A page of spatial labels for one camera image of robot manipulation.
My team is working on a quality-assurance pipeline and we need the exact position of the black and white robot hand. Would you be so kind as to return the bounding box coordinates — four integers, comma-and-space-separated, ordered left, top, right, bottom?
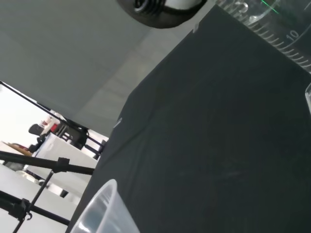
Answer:
116, 0, 208, 30

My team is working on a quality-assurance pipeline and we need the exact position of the black metal rack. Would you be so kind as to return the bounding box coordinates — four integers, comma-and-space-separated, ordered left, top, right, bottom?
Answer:
54, 118, 109, 160

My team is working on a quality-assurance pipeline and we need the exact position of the white box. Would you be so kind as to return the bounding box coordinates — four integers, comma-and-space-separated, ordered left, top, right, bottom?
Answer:
31, 133, 110, 168

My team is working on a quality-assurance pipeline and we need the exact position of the black bench cloth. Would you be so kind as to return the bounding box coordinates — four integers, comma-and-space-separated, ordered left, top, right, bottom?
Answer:
65, 3, 311, 233

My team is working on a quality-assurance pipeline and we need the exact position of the clear plastic funnel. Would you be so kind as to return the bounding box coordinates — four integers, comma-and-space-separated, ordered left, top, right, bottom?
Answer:
71, 179, 141, 233

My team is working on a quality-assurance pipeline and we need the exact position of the black frame bar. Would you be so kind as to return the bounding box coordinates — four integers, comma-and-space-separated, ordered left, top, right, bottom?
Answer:
0, 81, 88, 129

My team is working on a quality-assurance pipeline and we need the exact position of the black office chair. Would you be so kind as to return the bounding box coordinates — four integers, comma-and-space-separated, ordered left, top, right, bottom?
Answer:
28, 123, 51, 136

